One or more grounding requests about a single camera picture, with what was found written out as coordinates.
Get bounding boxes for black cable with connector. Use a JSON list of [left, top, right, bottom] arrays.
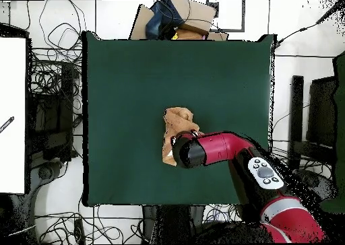
[[274, 0, 345, 49]]

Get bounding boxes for black cable bundle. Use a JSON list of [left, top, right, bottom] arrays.
[[34, 204, 145, 244], [270, 139, 335, 178], [26, 0, 86, 116]]

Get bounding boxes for blue jeans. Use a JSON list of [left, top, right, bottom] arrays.
[[145, 0, 187, 40]]

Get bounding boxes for brown folded garment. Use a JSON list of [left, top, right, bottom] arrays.
[[174, 26, 209, 40]]

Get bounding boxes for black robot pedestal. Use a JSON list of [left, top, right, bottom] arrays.
[[142, 205, 206, 244]]

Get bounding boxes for black power strip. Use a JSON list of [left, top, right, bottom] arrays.
[[73, 219, 86, 244]]

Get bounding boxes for black equipment cart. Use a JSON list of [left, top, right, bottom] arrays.
[[28, 61, 82, 162]]

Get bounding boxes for brown cardboard box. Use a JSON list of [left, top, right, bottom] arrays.
[[129, 0, 229, 41]]

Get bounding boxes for dark green table cloth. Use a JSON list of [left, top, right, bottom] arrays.
[[81, 30, 276, 208]]

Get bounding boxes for black label strip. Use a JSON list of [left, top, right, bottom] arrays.
[[0, 116, 15, 134]]

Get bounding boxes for tan terry towel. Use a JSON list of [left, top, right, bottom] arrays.
[[161, 106, 201, 167]]

